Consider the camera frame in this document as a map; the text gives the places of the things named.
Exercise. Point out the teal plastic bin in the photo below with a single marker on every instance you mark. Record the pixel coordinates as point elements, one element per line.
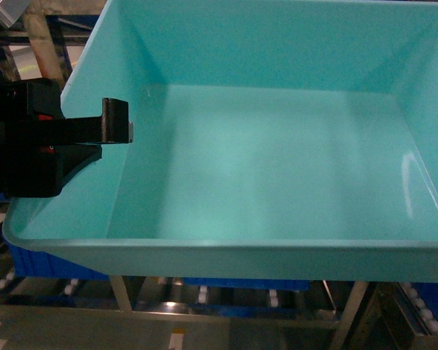
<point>272,140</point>

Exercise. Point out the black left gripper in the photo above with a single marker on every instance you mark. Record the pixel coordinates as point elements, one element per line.
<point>41,150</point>

